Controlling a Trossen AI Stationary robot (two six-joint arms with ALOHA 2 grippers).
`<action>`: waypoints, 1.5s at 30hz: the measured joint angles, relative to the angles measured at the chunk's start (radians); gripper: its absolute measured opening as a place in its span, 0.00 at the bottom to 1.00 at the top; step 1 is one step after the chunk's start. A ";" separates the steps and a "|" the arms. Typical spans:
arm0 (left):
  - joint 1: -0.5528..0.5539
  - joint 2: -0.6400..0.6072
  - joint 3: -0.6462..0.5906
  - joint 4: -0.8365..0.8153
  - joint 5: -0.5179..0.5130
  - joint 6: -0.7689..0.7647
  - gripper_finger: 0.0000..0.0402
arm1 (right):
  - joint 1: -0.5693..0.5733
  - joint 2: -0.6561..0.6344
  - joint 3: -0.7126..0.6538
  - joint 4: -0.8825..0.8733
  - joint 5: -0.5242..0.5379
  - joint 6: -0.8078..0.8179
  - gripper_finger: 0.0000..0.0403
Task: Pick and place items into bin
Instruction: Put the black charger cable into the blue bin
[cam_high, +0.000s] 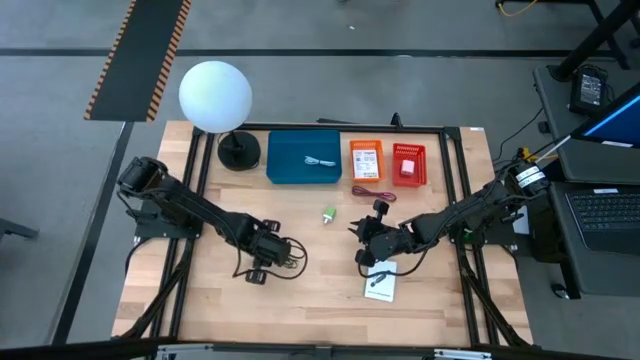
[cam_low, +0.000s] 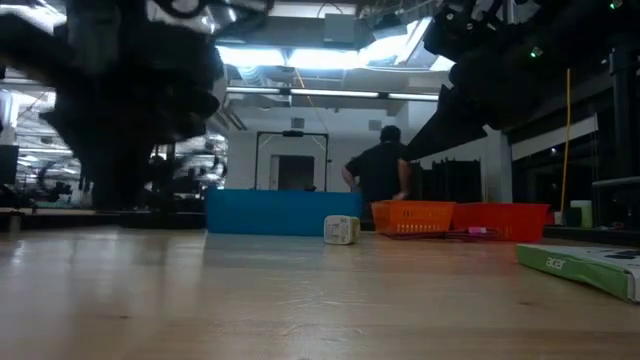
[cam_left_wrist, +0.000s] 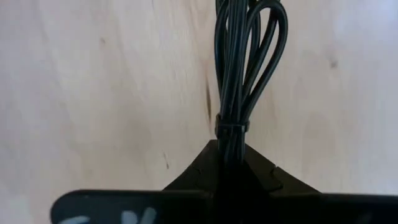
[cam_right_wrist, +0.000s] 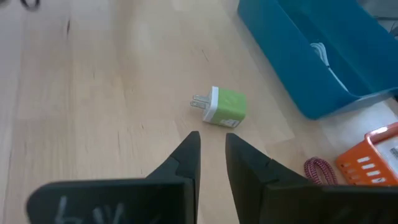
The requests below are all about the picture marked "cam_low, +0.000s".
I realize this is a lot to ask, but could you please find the orange slotted basket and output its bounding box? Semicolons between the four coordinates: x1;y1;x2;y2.
370;199;456;236

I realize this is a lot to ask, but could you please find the green white container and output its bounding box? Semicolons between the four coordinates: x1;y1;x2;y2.
569;199;594;229

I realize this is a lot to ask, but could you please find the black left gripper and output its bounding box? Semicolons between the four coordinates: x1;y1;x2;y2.
67;0;224;101

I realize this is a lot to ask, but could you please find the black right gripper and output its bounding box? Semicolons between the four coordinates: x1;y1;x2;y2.
405;44;551;162

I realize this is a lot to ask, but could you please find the dark background monitor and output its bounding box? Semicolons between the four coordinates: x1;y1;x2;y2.
0;144;20;185

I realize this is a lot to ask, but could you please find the blue plastic bin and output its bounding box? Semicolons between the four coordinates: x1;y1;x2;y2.
205;188;364;237

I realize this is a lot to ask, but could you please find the black background stand frame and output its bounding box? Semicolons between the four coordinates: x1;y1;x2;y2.
253;130;330;192

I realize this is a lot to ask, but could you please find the person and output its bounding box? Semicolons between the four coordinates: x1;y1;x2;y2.
341;124;414;204

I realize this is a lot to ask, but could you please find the red slotted basket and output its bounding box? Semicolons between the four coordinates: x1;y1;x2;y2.
451;202;551;244

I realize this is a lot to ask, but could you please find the ceiling light bar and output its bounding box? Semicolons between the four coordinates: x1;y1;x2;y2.
225;85;441;104

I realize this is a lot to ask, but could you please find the green white Acer box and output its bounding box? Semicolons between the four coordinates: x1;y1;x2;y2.
516;243;640;305

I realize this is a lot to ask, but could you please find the yellow cable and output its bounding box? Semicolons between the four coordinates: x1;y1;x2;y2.
559;67;573;221

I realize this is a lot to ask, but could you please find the green white USB charger cube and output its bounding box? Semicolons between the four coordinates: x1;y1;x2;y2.
323;214;361;246

